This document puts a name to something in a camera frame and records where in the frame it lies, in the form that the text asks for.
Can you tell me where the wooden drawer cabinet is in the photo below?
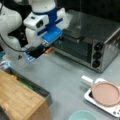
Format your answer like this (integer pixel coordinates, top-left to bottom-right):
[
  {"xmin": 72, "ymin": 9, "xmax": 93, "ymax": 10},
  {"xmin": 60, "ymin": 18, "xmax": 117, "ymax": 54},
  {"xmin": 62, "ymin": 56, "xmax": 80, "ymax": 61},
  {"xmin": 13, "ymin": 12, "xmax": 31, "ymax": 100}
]
[{"xmin": 0, "ymin": 70, "xmax": 51, "ymax": 120}]

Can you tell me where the orange toy carrot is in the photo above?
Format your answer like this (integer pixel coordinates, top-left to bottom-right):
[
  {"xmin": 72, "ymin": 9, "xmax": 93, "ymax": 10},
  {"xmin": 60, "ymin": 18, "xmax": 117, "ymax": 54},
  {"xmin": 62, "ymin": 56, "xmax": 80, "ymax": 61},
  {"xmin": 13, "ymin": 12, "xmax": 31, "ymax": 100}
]
[{"xmin": 45, "ymin": 47, "xmax": 54, "ymax": 54}]

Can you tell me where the teal bowl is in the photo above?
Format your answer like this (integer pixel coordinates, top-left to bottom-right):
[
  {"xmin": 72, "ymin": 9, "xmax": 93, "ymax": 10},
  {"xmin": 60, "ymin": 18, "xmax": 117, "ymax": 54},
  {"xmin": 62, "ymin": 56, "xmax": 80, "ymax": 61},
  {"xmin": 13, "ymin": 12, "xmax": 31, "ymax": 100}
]
[{"xmin": 69, "ymin": 110, "xmax": 98, "ymax": 120}]

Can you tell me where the silver toaster oven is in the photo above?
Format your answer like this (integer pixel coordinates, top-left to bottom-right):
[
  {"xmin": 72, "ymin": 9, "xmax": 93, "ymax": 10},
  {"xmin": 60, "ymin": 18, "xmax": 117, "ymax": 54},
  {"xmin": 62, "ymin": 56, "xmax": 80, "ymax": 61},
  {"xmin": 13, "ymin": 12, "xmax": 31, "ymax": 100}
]
[{"xmin": 54, "ymin": 10, "xmax": 120, "ymax": 72}]

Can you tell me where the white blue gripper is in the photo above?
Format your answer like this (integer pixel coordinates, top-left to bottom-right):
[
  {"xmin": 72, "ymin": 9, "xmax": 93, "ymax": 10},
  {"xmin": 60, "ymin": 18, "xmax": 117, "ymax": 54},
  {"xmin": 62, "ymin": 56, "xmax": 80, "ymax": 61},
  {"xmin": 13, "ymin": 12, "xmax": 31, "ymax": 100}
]
[{"xmin": 22, "ymin": 7, "xmax": 67, "ymax": 57}]

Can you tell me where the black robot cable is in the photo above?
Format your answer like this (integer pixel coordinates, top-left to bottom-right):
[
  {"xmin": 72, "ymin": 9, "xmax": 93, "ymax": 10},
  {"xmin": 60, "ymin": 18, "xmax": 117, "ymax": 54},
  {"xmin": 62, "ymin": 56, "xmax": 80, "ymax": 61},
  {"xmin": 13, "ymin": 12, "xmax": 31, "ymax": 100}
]
[{"xmin": 0, "ymin": 31, "xmax": 29, "ymax": 53}]

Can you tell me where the pink frying pan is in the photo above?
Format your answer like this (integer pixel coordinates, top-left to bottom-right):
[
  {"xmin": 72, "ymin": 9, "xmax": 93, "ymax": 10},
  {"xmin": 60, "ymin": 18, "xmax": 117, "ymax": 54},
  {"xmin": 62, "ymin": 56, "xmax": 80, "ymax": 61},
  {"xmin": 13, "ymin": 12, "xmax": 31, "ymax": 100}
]
[{"xmin": 80, "ymin": 75, "xmax": 120, "ymax": 107}]

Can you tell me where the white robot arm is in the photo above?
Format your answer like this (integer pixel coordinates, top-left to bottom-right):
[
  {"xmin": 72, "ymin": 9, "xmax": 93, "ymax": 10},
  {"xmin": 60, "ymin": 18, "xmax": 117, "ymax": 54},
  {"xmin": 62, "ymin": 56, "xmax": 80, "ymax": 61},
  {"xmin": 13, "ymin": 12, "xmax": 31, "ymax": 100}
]
[{"xmin": 0, "ymin": 0, "xmax": 66, "ymax": 64}]

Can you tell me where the grey drawer box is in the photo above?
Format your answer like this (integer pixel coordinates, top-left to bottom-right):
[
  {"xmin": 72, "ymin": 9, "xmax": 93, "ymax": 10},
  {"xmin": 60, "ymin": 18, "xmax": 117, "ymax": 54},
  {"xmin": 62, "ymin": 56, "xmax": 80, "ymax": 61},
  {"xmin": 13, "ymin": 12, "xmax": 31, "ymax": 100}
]
[{"xmin": 9, "ymin": 69, "xmax": 53, "ymax": 104}]

